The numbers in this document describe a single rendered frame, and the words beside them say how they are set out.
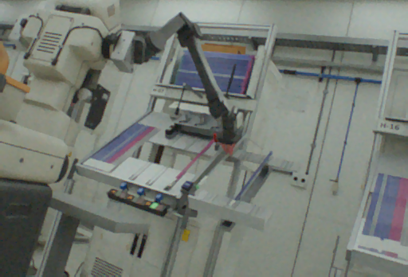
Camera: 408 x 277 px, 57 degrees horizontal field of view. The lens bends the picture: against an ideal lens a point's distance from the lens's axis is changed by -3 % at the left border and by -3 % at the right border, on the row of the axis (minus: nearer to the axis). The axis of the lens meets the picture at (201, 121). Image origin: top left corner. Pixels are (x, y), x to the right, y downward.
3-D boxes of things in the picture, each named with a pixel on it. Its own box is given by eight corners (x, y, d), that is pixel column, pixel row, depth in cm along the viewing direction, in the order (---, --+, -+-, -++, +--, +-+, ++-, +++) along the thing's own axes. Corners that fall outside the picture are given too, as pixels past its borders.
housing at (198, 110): (238, 138, 230) (237, 118, 224) (170, 125, 254) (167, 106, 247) (244, 132, 236) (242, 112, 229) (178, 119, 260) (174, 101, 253)
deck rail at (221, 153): (180, 208, 180) (178, 198, 177) (177, 207, 180) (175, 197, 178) (244, 134, 232) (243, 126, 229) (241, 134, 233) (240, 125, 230)
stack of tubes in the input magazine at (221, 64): (242, 95, 229) (253, 53, 233) (171, 84, 253) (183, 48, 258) (249, 101, 240) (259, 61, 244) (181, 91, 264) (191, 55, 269)
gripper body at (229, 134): (221, 134, 180) (221, 119, 176) (241, 138, 175) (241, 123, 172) (215, 140, 175) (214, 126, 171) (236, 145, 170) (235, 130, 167)
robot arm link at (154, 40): (168, 18, 179) (184, 5, 174) (185, 41, 183) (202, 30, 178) (127, 48, 142) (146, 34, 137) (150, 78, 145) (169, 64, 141)
